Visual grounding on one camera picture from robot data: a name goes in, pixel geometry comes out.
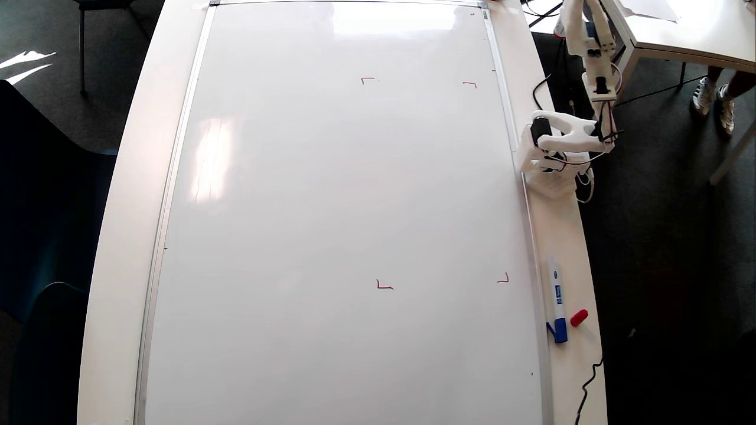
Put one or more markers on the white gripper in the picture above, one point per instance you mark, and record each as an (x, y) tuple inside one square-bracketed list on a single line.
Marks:
[(560, 140)]

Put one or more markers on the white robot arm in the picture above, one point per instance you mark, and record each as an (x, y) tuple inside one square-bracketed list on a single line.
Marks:
[(567, 133)]

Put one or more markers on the white blue whiteboard marker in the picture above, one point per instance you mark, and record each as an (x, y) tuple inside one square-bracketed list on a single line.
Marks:
[(556, 295)]

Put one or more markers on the red pen cap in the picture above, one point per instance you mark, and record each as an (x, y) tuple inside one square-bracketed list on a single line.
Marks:
[(579, 317)]

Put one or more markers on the large whiteboard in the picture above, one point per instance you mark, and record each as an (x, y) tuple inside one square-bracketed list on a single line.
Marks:
[(295, 236)]

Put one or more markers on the white side table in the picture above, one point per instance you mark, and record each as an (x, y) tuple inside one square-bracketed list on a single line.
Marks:
[(697, 29)]

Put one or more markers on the white sneaker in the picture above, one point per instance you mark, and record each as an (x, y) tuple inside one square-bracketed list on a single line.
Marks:
[(704, 95), (727, 109)]

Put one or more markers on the black chair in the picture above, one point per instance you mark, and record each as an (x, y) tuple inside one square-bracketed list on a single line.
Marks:
[(81, 47)]

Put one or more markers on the dark blue chair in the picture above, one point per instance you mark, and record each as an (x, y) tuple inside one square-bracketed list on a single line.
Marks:
[(47, 206), (47, 366)]

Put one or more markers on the white perforated base plate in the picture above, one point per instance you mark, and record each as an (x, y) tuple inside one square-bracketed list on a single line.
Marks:
[(552, 186)]

